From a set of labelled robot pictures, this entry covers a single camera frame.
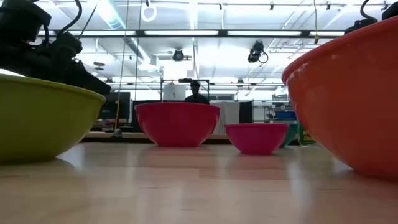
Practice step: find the black upright panel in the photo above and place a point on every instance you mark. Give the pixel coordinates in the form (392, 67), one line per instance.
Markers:
(245, 112)

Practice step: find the round black ceiling camera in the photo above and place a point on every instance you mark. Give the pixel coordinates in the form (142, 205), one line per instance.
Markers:
(178, 55)

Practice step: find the small pink plastic bowl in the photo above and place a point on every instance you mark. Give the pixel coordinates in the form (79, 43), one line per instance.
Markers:
(256, 138)

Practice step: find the blue storage bin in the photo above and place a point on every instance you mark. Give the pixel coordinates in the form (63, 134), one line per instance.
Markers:
(285, 115)

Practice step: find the lime green plastic bowl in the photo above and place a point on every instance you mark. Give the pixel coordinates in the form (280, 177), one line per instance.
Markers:
(43, 118)

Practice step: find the teal plastic bowl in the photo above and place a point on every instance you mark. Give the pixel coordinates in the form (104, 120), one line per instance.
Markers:
(291, 133)

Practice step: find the large orange plastic bowl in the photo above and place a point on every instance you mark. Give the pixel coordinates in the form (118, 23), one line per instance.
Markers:
(351, 102)

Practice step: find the person with dark cap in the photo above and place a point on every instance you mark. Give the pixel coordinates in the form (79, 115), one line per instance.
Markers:
(196, 96)

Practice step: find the black computer monitor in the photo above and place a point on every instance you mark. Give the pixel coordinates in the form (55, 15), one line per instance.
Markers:
(119, 105)

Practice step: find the large red plastic bowl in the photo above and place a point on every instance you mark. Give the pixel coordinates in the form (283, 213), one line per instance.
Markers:
(177, 124)

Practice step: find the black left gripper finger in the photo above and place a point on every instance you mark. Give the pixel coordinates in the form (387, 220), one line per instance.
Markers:
(88, 81)

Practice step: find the green cleaner spray bottle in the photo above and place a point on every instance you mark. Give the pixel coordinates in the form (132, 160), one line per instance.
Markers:
(306, 137)

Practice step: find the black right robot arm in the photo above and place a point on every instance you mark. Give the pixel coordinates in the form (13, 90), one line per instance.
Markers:
(360, 24)

